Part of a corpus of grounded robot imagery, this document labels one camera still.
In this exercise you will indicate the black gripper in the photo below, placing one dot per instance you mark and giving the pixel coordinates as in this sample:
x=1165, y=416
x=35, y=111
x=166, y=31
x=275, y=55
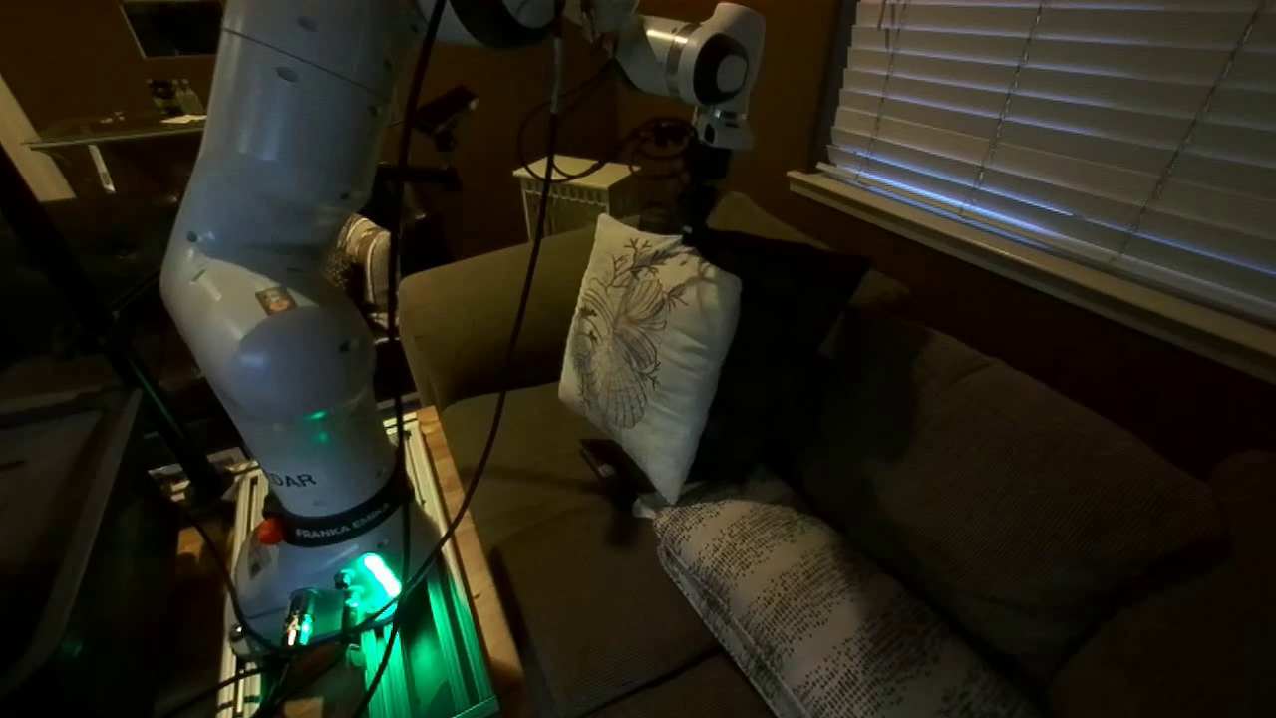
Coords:
x=707, y=183

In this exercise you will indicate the white shell print pillow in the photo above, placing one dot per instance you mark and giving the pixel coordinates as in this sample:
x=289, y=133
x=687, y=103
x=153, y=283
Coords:
x=642, y=343

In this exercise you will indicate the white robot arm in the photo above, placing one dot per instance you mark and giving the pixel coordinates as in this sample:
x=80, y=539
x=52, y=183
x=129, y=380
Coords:
x=291, y=319

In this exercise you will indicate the green lit robot base stand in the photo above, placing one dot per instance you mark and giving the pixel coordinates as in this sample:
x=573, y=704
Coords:
x=424, y=664

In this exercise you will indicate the small white side table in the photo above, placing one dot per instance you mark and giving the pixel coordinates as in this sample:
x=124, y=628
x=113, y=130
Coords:
x=582, y=192

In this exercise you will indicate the white window sill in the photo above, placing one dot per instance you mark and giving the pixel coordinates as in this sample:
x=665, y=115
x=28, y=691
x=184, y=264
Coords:
x=1010, y=252

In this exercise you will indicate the olive brown sofa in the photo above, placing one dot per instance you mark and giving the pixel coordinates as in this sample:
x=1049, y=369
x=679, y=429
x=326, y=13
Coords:
x=519, y=440

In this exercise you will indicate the white rolled cloth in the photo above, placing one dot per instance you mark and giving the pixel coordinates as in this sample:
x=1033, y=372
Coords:
x=372, y=262

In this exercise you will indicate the white window blinds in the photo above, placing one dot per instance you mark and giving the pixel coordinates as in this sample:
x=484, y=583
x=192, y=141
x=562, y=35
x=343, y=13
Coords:
x=1061, y=122

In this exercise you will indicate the large olive sofa back cushion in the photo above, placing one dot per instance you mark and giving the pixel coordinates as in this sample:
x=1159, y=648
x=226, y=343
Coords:
x=1010, y=503

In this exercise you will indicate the flat grey patterned pillow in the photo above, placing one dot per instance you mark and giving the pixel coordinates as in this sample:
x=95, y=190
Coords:
x=824, y=611

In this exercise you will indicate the red stop button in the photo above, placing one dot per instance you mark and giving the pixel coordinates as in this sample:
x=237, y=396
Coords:
x=271, y=529

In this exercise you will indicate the black camera on stand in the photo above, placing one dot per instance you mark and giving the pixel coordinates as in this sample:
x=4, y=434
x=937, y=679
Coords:
x=460, y=109

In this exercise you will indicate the dark wall frame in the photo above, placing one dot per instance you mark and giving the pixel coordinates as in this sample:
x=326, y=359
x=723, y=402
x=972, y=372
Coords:
x=173, y=26

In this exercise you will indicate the wall shelf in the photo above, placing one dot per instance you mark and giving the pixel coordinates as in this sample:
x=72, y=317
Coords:
x=123, y=130

